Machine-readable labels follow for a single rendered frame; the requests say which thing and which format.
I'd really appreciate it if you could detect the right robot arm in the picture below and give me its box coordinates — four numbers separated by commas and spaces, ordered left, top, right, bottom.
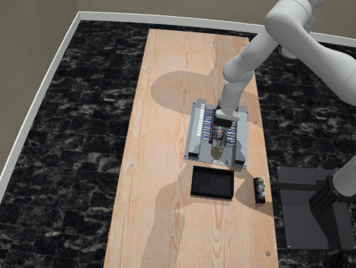
281, 0, 327, 59

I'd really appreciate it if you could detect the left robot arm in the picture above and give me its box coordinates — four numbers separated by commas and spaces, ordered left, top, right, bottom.
222, 0, 356, 196

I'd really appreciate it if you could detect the clear relay with blue button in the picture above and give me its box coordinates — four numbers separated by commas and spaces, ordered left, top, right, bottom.
257, 191, 267, 200

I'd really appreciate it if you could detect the clear relay with orange button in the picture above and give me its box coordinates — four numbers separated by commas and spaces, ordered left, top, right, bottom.
255, 176, 265, 185

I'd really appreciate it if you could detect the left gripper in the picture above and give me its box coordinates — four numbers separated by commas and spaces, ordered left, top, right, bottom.
213, 94, 240, 140

